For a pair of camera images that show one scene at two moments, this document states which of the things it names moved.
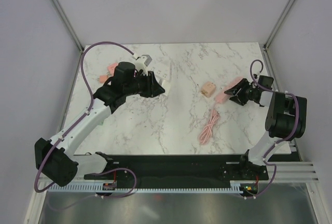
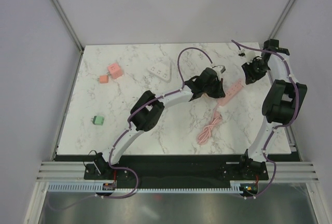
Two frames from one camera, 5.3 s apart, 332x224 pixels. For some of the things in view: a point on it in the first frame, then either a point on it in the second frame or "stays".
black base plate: (181, 169) stays
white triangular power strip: (163, 69) stays
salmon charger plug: (102, 79) stays
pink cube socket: (111, 67) stays
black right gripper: (234, 90) → (250, 77)
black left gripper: (153, 88) → (219, 93)
